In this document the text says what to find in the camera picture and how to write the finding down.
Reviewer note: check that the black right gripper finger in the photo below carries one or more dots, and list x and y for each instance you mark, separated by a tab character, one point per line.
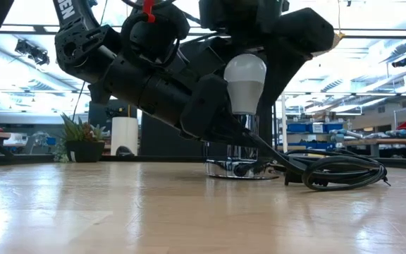
301	35
206	56

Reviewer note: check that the wooden workbench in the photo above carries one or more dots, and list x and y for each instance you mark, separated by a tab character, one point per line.
393	142

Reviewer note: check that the white lightbulb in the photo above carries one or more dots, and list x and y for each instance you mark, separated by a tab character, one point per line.
245	81

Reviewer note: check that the small black ceiling device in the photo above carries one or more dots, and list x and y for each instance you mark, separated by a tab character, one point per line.
399	63

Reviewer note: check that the green succulent plant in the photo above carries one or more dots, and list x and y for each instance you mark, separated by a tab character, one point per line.
78	130

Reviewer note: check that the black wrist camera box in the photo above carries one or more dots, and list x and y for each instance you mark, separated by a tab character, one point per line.
153	39

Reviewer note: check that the small black dome object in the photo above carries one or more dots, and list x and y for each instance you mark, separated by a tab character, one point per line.
124	152

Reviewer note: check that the white cylinder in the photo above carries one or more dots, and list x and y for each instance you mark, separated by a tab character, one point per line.
124	134

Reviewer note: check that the round tan disc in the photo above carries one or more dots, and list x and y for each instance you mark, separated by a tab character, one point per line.
337	40

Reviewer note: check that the long blue storage bin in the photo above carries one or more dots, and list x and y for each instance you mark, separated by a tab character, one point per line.
312	145

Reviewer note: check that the chrome lamp base with socket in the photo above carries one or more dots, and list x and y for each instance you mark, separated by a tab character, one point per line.
224	168

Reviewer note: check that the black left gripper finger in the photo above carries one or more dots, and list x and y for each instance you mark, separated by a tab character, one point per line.
203	106

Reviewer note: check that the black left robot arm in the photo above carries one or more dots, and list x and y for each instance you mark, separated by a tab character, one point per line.
83	46

